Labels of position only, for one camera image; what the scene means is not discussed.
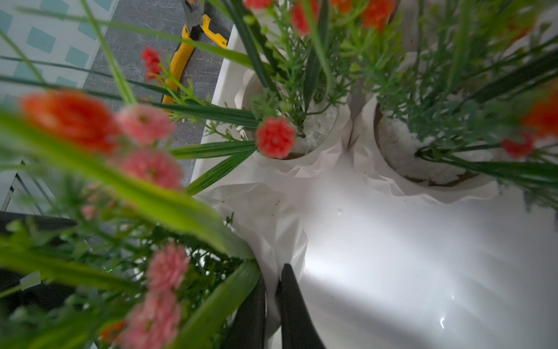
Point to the red flower pot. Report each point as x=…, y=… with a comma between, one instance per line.
x=480, y=94
x=143, y=250

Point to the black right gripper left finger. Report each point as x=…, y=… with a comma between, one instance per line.
x=248, y=327

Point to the white plastic storage box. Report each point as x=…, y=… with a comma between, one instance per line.
x=386, y=271

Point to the red flower pot front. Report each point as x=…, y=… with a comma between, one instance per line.
x=480, y=94

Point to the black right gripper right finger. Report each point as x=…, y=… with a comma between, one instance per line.
x=297, y=328

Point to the yellow handled pliers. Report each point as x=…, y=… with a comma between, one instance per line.
x=198, y=20

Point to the pink flower white pot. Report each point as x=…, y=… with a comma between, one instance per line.
x=291, y=103

